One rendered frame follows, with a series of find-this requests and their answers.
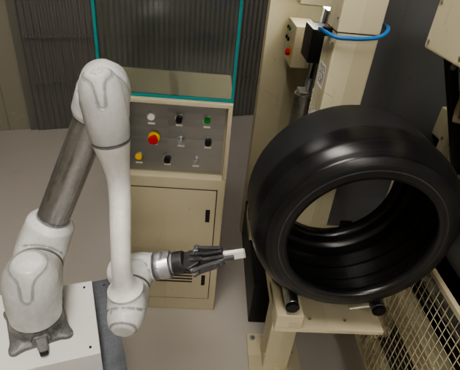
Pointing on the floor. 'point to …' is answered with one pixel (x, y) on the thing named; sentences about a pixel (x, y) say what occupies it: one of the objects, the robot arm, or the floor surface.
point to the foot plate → (260, 354)
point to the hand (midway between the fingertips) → (234, 254)
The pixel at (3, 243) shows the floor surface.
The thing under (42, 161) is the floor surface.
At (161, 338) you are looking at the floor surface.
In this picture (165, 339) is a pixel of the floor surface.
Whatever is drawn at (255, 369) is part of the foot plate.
